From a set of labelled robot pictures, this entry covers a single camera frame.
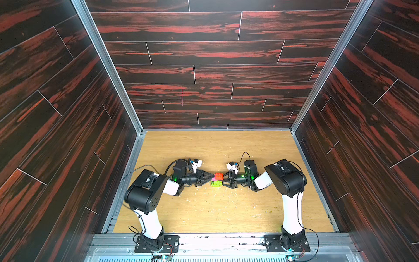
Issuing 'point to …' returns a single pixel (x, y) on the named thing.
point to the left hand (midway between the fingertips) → (213, 178)
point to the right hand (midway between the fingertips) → (220, 180)
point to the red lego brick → (219, 176)
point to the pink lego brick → (213, 179)
